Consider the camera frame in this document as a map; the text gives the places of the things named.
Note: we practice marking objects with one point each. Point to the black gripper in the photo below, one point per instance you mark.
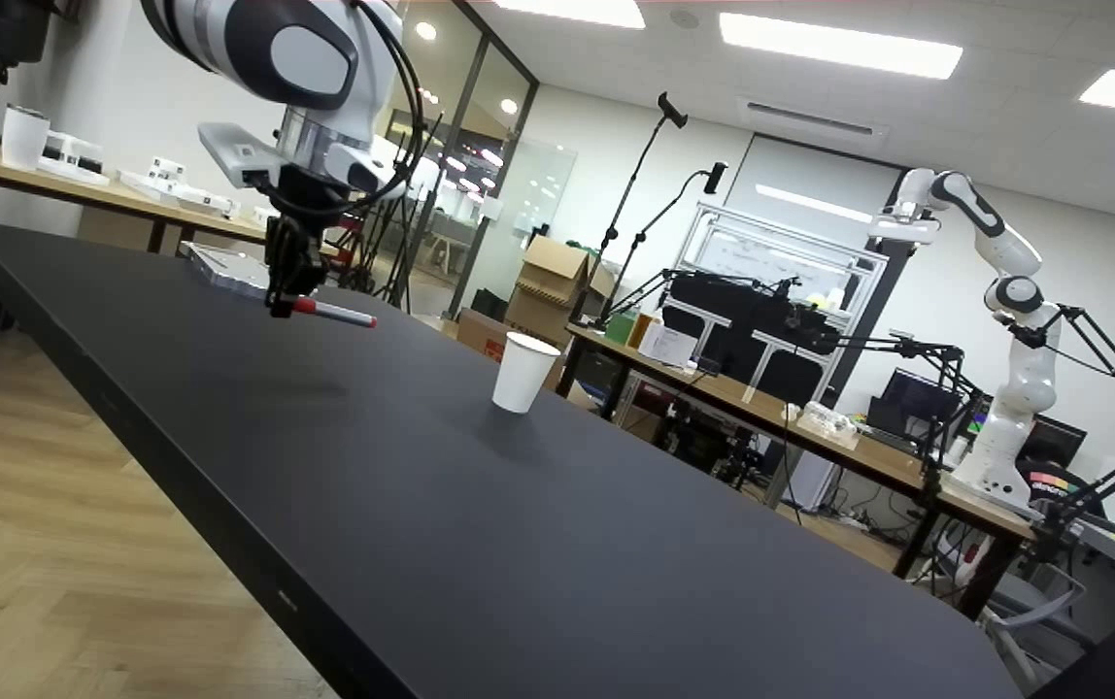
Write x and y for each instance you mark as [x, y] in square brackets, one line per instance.
[293, 255]

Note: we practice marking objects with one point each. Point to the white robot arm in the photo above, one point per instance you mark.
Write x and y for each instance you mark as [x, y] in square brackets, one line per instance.
[351, 112]

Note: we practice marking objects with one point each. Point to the wooden side desk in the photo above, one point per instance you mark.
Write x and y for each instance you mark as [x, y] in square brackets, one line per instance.
[107, 194]

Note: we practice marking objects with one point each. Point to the white paper cup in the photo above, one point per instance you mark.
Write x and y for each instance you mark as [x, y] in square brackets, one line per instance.
[523, 370]

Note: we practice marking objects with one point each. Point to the stacked cardboard boxes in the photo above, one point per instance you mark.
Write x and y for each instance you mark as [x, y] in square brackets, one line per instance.
[545, 287]

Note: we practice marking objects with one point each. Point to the wooden desk with black legs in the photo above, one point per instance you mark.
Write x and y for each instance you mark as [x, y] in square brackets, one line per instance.
[892, 466]

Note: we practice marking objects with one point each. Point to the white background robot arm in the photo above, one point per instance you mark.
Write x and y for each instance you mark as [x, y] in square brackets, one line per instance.
[1014, 300]

